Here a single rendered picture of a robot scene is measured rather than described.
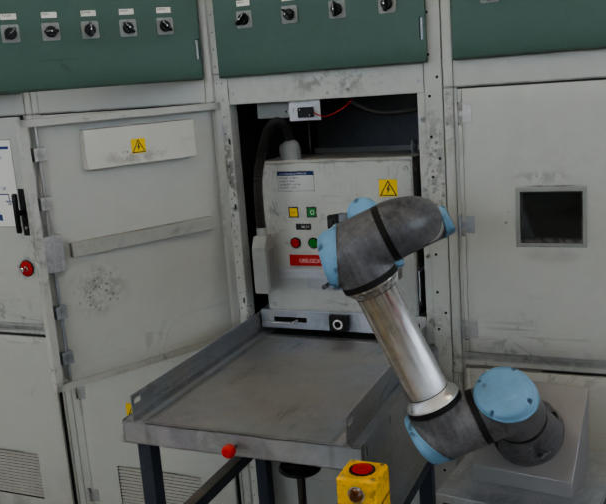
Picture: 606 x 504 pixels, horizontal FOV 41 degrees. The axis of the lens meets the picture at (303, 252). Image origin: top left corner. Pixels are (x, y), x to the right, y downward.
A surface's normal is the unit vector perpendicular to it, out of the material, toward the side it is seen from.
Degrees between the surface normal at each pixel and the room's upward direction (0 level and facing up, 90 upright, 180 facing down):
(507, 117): 90
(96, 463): 90
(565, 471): 46
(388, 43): 90
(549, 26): 90
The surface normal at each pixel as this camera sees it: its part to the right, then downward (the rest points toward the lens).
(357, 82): -0.39, 0.22
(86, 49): 0.36, 0.17
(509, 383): -0.30, -0.58
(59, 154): 0.64, 0.11
